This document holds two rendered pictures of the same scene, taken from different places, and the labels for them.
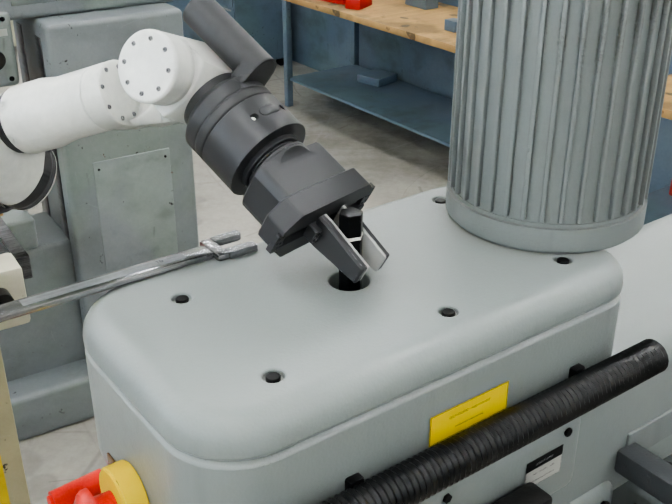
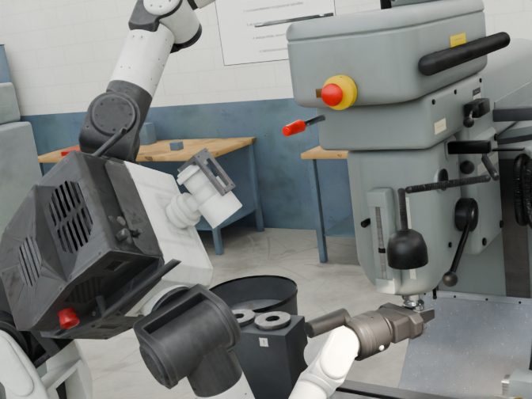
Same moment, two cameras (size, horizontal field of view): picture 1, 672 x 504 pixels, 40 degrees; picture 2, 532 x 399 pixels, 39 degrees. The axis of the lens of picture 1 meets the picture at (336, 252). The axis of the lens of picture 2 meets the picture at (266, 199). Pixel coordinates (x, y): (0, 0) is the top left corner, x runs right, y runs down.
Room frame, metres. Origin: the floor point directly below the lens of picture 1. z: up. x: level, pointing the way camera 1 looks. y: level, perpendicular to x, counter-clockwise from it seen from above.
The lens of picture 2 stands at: (-0.62, 0.76, 1.91)
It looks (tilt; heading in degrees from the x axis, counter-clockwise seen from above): 13 degrees down; 341
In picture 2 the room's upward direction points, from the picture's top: 8 degrees counter-clockwise
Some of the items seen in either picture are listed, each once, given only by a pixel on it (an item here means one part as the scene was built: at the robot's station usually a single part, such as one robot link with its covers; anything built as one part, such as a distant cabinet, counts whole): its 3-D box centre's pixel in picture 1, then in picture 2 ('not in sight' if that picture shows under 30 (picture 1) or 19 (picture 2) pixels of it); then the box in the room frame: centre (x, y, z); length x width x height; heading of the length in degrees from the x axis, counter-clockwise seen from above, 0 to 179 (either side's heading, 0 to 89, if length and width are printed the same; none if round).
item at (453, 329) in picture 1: (361, 350); (392, 48); (0.73, -0.02, 1.81); 0.47 x 0.26 x 0.16; 126
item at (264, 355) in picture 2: not in sight; (260, 354); (1.07, 0.24, 1.09); 0.22 x 0.12 x 0.20; 43
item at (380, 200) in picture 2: not in sight; (384, 240); (0.66, 0.08, 1.45); 0.04 x 0.04 x 0.21; 36
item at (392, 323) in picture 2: not in sight; (383, 328); (0.70, 0.08, 1.24); 0.13 x 0.12 x 0.10; 13
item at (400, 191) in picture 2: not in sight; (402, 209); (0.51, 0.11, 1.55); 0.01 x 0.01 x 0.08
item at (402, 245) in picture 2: not in sight; (406, 246); (0.51, 0.11, 1.48); 0.07 x 0.07 x 0.06
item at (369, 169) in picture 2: not in sight; (406, 212); (0.72, -0.02, 1.47); 0.21 x 0.19 x 0.32; 36
